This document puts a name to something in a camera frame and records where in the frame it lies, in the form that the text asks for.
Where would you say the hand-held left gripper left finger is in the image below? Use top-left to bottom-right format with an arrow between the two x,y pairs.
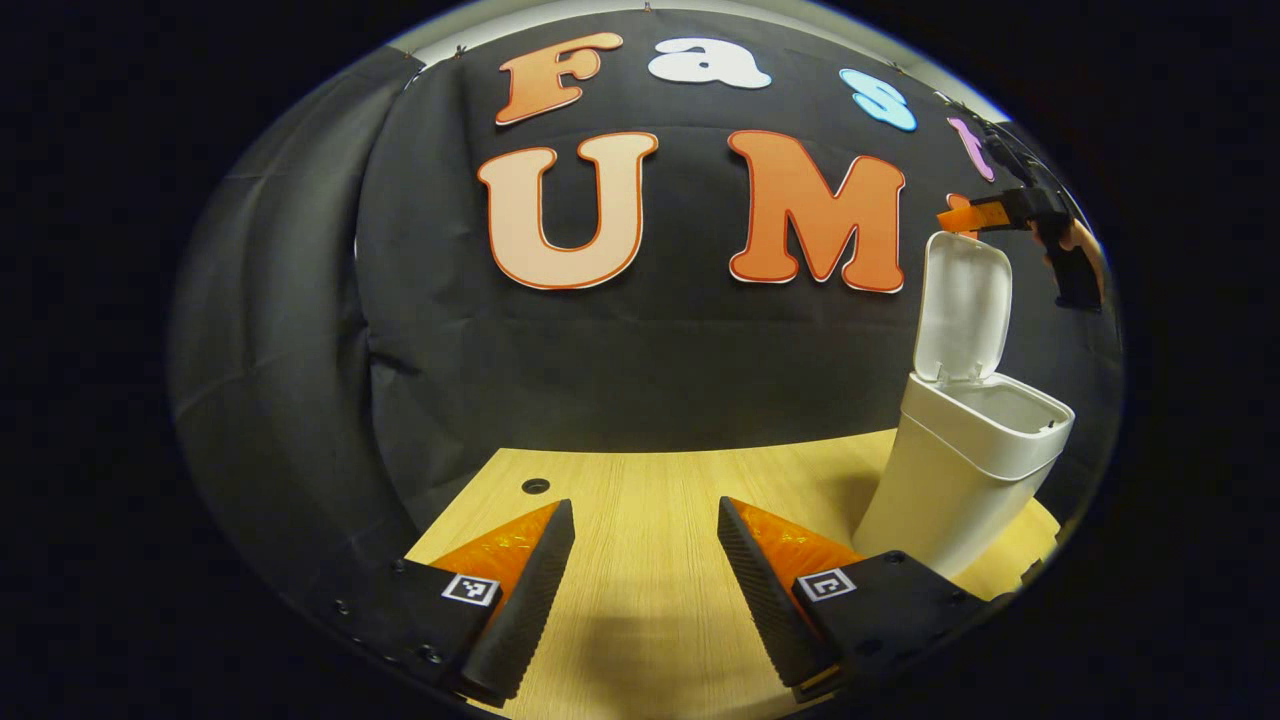
335,498 -> 577,707

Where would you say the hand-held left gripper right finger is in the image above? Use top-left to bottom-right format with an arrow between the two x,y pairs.
717,496 -> 1001,701

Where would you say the white desktop garbage bin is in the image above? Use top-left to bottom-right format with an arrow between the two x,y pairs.
852,230 -> 1076,581

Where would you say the wooden desktop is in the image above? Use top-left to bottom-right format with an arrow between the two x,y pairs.
405,428 -> 1061,720

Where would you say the black backdrop cloth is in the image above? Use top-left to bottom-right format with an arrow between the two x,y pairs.
170,8 -> 1126,601

